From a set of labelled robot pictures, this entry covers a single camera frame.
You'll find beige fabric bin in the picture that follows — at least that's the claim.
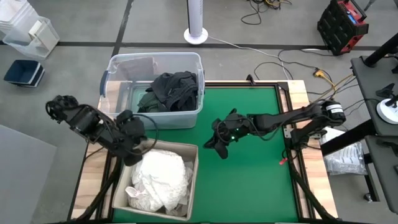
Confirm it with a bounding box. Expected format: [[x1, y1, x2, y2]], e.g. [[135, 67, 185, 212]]
[[111, 139, 200, 222]]

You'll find white fan cable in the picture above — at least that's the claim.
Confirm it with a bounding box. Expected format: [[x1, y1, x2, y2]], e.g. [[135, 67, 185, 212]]
[[206, 35, 295, 81]]

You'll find clear storage container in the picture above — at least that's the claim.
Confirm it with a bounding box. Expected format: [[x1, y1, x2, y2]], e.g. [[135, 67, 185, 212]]
[[2, 16, 60, 60]]

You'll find stack of clear containers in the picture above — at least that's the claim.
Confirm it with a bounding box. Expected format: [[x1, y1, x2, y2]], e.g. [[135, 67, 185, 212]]
[[0, 0, 40, 34]]

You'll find large black garment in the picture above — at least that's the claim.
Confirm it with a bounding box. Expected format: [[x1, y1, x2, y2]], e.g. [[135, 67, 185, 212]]
[[150, 70, 200, 100]]

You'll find black floor cable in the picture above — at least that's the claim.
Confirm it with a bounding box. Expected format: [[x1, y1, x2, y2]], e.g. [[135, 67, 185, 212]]
[[253, 49, 321, 81]]

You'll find black and yellow cable bundle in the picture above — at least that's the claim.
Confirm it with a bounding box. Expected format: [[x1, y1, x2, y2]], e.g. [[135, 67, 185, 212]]
[[241, 0, 293, 26]]

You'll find clear plastic storage bin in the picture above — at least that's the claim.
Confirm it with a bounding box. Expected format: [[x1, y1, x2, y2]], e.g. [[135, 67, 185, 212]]
[[99, 52, 206, 131]]

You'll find white round device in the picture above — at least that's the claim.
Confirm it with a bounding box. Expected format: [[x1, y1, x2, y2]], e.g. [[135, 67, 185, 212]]
[[376, 98, 398, 125]]

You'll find black diagonal pole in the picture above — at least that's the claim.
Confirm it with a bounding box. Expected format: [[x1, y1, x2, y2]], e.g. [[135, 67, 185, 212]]
[[363, 32, 398, 68]]

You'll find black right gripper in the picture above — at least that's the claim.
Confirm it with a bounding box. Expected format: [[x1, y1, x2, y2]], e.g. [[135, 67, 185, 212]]
[[203, 108, 251, 160]]

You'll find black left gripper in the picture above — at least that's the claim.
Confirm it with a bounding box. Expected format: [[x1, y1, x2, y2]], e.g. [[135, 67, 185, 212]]
[[116, 109, 149, 167]]

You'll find small black angular device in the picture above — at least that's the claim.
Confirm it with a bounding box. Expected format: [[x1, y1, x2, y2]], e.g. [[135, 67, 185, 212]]
[[375, 83, 396, 99]]

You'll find black side table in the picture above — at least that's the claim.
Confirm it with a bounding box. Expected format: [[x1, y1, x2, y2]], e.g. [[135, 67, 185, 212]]
[[320, 55, 398, 215]]

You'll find clear plastic bag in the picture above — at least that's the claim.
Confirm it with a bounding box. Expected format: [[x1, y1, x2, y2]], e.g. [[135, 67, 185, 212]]
[[320, 129, 368, 177]]

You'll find dark green garment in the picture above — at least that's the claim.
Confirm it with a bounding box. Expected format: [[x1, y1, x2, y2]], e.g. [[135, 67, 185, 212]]
[[137, 91, 169, 113]]

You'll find green table mat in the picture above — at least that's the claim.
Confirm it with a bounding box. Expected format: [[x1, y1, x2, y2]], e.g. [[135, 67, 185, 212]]
[[113, 86, 299, 223]]

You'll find red and black toolbox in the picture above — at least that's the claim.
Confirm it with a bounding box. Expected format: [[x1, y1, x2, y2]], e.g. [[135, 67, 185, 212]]
[[317, 0, 370, 56]]

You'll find white tower fan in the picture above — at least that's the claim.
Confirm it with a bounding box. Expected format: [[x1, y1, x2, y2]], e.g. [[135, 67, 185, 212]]
[[183, 0, 209, 45]]

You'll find white lace garment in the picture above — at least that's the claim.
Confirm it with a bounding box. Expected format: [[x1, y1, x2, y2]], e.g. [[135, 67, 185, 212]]
[[125, 148, 194, 213]]

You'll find black aluminium table frame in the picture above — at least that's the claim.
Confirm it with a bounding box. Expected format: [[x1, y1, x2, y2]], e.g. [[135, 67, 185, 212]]
[[67, 80, 338, 224]]

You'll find dark blue bin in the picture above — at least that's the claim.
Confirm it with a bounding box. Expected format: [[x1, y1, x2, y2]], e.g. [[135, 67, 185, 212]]
[[3, 59, 45, 88]]

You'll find white cardboard box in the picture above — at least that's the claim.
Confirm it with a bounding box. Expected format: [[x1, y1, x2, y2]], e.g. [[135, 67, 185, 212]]
[[28, 20, 59, 52]]

